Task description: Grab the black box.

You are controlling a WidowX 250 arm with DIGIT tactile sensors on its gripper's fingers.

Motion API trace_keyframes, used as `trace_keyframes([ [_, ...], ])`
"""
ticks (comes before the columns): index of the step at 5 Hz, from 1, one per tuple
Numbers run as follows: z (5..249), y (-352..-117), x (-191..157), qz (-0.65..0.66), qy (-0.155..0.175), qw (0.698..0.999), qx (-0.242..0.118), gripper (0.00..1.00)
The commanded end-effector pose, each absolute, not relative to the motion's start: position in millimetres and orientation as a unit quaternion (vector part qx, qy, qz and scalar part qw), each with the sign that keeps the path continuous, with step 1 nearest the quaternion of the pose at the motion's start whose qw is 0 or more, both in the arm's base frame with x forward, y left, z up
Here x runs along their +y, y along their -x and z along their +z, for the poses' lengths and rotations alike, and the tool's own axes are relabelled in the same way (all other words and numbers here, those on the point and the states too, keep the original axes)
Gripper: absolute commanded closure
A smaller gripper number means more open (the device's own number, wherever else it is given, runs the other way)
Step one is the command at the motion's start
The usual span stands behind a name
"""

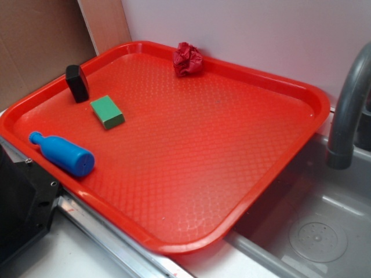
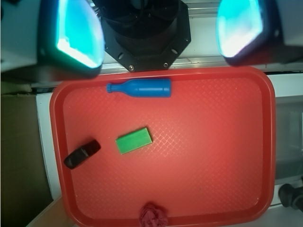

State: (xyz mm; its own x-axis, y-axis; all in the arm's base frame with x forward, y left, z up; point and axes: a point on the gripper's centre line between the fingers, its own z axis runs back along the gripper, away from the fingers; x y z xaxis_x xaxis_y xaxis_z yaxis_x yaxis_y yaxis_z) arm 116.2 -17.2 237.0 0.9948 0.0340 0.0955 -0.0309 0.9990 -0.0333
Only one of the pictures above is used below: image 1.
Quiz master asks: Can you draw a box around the black box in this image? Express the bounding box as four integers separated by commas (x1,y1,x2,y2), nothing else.
66,65,89,103

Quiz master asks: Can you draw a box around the red plastic tray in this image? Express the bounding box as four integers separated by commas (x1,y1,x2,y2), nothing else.
1,42,330,254

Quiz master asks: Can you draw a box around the crumpled red cloth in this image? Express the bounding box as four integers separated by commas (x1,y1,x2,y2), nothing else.
173,42,203,77

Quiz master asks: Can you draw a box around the green rectangular block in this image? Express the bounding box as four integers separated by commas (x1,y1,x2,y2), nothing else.
90,96,125,130

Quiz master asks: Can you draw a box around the blue plastic bottle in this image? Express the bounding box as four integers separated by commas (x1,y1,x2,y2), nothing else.
29,131,95,177

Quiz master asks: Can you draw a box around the grey toy sink basin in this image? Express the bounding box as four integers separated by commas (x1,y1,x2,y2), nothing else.
226,136,370,277

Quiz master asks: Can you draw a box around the grey toy faucet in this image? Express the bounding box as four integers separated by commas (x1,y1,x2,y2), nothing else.
325,43,370,170

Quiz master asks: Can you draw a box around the brown cardboard panel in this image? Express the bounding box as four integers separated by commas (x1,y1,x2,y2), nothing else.
1,1,131,110

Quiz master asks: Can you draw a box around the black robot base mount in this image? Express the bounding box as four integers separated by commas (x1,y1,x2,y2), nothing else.
1,148,62,267

